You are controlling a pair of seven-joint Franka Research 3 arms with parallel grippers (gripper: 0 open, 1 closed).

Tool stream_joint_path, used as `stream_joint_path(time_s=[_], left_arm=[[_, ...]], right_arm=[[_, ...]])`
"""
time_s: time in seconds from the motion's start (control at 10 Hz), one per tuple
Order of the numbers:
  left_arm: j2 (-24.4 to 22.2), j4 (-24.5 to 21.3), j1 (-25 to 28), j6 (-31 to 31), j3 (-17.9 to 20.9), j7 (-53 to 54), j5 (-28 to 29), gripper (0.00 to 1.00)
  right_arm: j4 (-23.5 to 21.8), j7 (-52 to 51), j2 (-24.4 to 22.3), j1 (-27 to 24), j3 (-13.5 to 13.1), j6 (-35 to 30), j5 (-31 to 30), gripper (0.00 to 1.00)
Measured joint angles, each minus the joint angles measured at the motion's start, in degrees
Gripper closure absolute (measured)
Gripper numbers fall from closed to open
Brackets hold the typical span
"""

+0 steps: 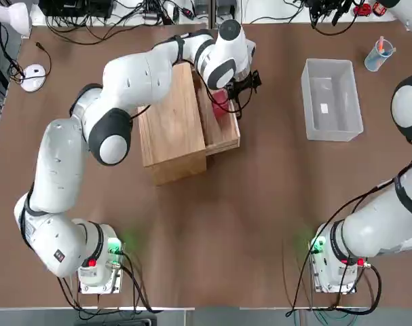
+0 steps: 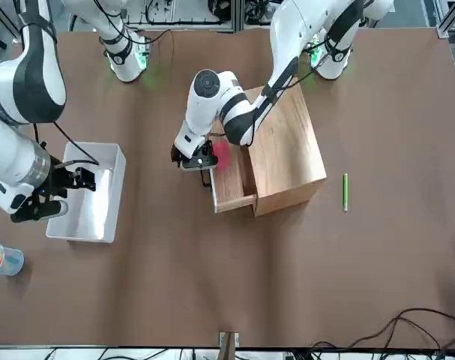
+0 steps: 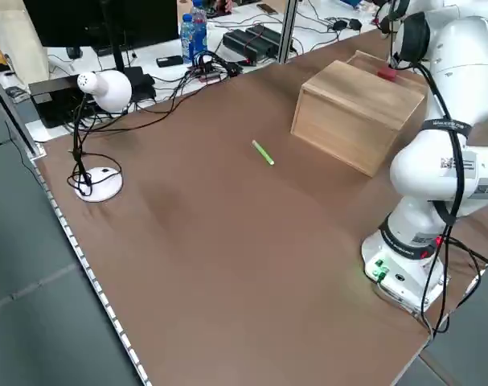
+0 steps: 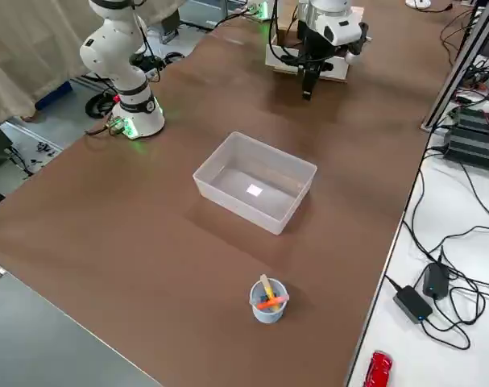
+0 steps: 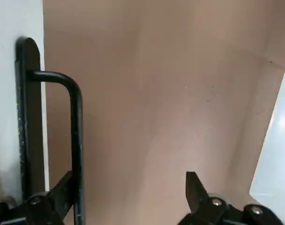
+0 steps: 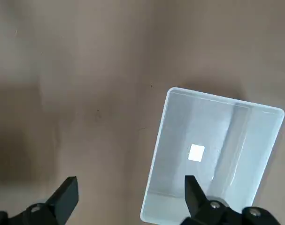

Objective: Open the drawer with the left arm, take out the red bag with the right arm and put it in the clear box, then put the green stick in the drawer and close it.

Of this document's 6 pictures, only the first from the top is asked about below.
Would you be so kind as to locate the blue marker pen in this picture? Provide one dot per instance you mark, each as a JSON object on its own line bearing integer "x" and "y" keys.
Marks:
{"x": 389, "y": 52}

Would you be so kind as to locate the orange marker pen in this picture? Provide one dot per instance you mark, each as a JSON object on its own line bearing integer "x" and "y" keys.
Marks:
{"x": 381, "y": 44}

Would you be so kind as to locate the clear plastic cup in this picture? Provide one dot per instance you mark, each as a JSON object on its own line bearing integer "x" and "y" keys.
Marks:
{"x": 373, "y": 62}

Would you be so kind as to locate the small red bag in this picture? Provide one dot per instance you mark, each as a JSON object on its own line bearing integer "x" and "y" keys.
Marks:
{"x": 221, "y": 102}

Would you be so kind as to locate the white desk lamp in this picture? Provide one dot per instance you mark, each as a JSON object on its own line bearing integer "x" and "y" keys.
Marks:
{"x": 33, "y": 78}

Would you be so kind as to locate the black electronics box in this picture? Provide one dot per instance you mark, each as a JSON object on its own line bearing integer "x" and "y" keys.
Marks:
{"x": 76, "y": 6}

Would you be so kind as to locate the clear plastic box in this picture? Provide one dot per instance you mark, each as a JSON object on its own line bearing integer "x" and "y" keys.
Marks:
{"x": 334, "y": 88}

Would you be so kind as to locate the white square sticker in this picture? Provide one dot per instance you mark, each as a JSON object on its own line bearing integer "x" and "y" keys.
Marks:
{"x": 324, "y": 108}

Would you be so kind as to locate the small grey usb hub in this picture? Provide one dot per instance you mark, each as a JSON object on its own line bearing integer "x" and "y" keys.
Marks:
{"x": 150, "y": 15}

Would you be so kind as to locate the black power supply unit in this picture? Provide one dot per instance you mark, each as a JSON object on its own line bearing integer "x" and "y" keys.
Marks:
{"x": 226, "y": 6}
{"x": 202, "y": 6}

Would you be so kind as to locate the dark red toy car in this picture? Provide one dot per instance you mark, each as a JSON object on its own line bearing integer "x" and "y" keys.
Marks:
{"x": 362, "y": 10}

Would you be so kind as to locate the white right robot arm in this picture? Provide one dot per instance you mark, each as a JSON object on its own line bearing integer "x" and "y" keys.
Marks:
{"x": 372, "y": 231}

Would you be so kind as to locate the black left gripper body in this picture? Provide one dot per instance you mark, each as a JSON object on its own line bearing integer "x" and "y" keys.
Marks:
{"x": 249, "y": 81}

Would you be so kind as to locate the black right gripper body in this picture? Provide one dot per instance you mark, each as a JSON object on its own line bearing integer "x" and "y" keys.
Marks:
{"x": 328, "y": 2}

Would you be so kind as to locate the aluminium frame post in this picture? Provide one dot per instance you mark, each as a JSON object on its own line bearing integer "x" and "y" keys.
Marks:
{"x": 211, "y": 13}

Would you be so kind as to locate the light wooden drawer cabinet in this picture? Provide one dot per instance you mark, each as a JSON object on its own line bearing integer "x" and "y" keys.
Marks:
{"x": 171, "y": 136}

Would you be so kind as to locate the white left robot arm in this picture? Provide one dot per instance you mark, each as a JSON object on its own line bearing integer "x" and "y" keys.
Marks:
{"x": 63, "y": 163}

